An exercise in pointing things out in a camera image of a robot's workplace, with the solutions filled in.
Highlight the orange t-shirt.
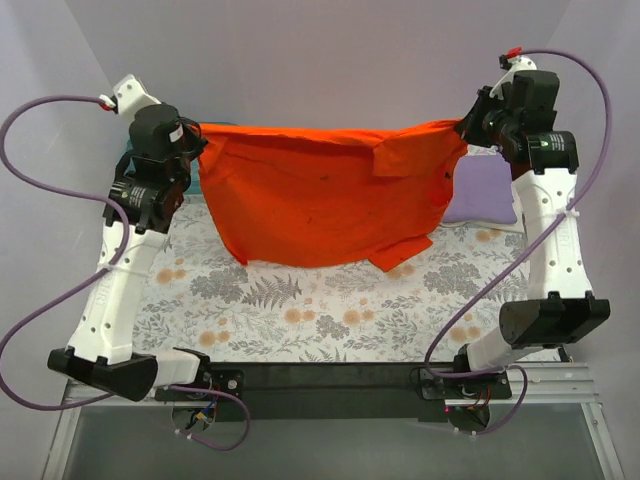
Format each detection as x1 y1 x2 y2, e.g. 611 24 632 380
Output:
199 120 468 271

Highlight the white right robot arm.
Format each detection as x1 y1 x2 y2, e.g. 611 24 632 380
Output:
452 70 611 398

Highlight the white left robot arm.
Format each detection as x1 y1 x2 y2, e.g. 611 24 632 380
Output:
47 103 213 401

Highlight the teal plastic bin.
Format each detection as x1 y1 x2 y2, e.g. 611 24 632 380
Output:
127 118 184 153

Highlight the purple folded t-shirt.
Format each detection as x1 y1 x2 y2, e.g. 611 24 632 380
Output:
442 155 516 225

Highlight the white folded t-shirt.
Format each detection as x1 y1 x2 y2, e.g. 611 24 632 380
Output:
440 221 525 234

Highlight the floral table mat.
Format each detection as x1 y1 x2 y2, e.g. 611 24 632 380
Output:
133 196 528 362

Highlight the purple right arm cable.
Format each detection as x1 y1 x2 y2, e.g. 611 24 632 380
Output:
414 47 612 437

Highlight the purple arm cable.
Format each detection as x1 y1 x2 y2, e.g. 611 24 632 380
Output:
0 94 251 453
414 47 612 437

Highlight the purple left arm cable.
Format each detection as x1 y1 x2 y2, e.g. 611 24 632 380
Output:
0 94 251 453

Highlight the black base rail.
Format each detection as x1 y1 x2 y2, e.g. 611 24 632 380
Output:
155 362 512 422

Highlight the aluminium table frame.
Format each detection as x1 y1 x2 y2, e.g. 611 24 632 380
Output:
43 362 623 479

